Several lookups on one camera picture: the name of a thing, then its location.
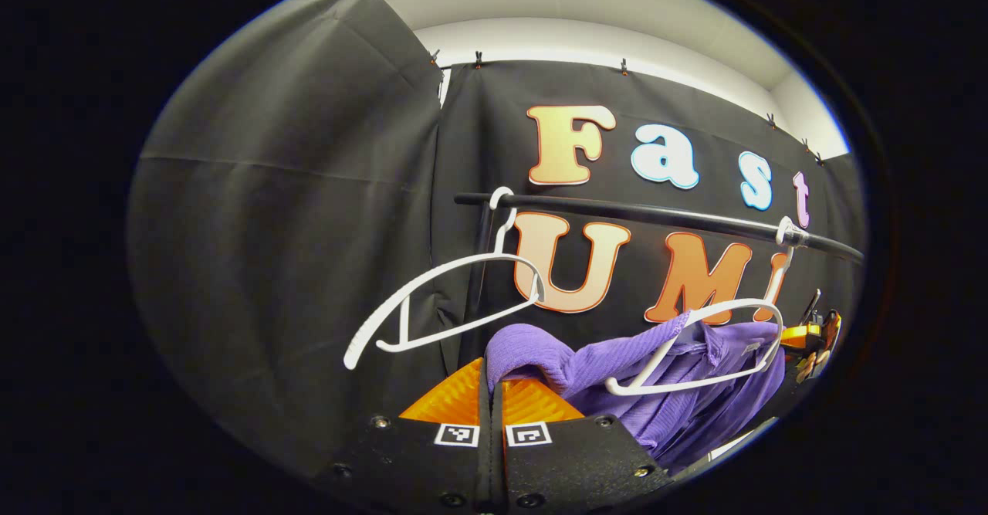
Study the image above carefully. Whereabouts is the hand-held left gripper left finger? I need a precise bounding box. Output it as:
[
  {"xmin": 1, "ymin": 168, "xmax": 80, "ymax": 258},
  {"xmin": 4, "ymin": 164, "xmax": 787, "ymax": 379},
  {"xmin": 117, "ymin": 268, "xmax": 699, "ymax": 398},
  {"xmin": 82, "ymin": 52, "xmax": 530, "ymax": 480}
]
[{"xmin": 309, "ymin": 357, "xmax": 496, "ymax": 513}]

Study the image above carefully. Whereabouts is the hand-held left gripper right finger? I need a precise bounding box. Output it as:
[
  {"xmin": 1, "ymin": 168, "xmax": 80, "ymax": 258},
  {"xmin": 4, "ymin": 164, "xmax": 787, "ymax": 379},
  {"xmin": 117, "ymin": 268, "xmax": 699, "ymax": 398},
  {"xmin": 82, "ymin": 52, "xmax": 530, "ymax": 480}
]
[{"xmin": 492, "ymin": 376, "xmax": 674, "ymax": 513}]

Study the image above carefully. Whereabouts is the white plastic hanger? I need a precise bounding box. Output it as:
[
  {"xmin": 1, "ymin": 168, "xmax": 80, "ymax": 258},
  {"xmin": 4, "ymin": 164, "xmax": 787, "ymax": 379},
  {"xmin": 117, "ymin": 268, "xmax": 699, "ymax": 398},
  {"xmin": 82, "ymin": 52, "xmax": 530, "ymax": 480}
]
[
  {"xmin": 604, "ymin": 216, "xmax": 808, "ymax": 398},
  {"xmin": 343, "ymin": 186, "xmax": 546, "ymax": 371}
]

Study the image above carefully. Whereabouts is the purple shirt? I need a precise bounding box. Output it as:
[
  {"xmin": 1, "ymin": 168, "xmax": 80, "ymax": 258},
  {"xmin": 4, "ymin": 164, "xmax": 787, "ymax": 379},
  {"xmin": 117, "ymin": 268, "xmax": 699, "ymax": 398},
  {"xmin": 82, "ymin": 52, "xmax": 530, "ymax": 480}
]
[{"xmin": 485, "ymin": 310, "xmax": 787, "ymax": 476}]

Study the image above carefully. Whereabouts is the black garment rack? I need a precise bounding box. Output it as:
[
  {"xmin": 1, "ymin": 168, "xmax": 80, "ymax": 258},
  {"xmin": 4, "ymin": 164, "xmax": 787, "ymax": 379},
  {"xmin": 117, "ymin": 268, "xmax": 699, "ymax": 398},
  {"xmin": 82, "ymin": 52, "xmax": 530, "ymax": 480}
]
[{"xmin": 454, "ymin": 191, "xmax": 865, "ymax": 371}]

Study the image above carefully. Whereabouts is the black backdrop cloth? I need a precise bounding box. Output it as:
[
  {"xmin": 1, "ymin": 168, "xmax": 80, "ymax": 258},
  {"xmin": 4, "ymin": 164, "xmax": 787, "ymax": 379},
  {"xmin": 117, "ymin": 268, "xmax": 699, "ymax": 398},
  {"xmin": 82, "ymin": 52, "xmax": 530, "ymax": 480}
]
[{"xmin": 127, "ymin": 0, "xmax": 867, "ymax": 486}]

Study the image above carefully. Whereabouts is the row of black cloth clips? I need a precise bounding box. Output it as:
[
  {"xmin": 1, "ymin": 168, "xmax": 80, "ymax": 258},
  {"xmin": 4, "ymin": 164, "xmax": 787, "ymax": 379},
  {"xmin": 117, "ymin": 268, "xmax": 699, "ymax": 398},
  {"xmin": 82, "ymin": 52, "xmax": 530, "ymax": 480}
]
[{"xmin": 359, "ymin": 0, "xmax": 827, "ymax": 167}]

